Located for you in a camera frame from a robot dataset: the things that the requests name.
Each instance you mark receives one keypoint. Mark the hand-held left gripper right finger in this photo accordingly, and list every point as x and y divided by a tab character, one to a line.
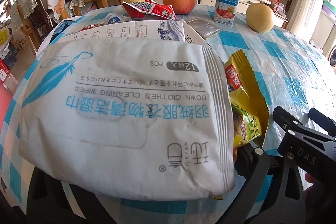
252	161

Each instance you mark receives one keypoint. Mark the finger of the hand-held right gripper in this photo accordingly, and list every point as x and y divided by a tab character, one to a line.
321	120
291	134

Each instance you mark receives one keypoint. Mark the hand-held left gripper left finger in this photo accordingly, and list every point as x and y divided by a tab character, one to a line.
44	200

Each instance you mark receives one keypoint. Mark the yellow snack wrapper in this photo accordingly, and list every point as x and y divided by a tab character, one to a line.
252	98

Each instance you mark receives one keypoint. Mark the white wet wipes packet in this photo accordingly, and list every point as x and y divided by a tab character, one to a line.
118	121

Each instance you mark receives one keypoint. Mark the blue white checked tablecloth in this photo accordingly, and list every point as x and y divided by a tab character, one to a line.
288	69

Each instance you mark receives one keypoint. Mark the washing machine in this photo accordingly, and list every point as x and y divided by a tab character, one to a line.
331	54

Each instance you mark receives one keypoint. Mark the yellow pear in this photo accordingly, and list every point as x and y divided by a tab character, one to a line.
260	18

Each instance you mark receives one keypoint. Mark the red gift boxes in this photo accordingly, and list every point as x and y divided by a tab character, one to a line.
6	77

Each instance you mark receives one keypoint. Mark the silver foil packet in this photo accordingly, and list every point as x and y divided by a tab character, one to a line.
204	27

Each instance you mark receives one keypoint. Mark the red snack wrapper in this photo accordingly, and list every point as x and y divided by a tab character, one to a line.
149	10

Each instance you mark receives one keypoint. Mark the dark wooden chair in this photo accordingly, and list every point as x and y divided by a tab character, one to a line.
34	16

